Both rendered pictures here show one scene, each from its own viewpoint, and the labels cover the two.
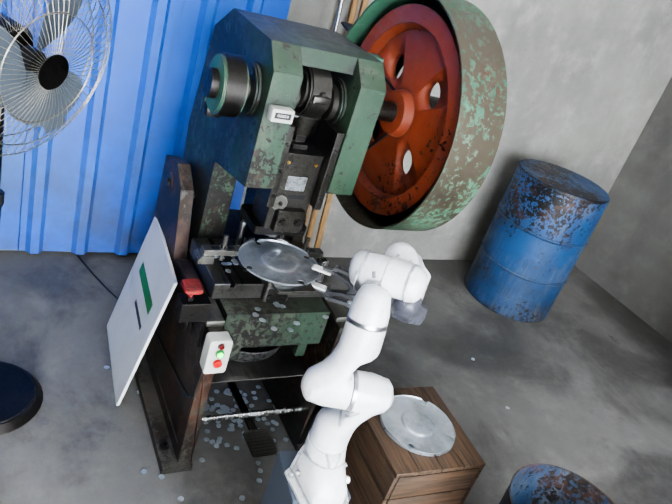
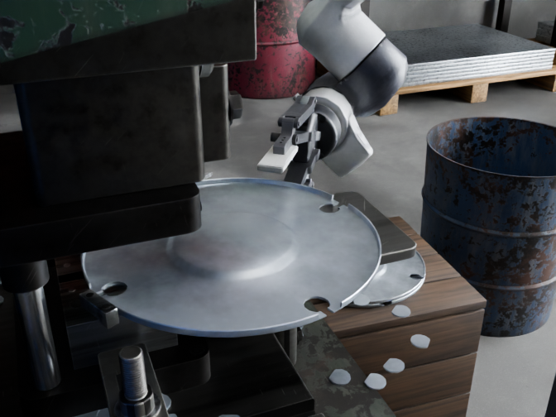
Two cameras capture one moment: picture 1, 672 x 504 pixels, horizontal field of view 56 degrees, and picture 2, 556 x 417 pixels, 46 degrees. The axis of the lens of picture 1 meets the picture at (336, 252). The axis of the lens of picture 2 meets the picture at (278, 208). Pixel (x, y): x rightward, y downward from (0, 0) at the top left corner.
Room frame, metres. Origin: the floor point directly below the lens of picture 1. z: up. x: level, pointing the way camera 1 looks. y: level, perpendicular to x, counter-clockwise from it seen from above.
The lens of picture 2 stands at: (1.76, 0.71, 1.11)
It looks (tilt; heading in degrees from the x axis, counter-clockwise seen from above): 27 degrees down; 283
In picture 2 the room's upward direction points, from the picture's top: straight up
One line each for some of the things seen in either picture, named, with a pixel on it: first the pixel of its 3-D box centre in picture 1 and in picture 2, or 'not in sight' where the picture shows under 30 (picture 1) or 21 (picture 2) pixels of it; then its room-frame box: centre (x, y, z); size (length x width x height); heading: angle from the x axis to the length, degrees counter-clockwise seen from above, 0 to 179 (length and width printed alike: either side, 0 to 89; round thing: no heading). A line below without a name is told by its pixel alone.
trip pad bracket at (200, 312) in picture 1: (190, 320); not in sight; (1.67, 0.37, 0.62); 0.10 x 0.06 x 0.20; 124
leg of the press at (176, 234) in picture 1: (169, 295); not in sight; (2.00, 0.55, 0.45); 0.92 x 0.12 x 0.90; 34
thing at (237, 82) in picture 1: (232, 90); not in sight; (1.91, 0.46, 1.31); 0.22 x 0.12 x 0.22; 34
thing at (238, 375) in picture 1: (237, 343); not in sight; (2.04, 0.25, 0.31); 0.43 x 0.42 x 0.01; 124
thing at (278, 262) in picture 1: (279, 261); (232, 242); (1.93, 0.18, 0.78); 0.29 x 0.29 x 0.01
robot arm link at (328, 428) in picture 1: (353, 409); not in sight; (1.39, -0.19, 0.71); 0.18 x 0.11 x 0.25; 104
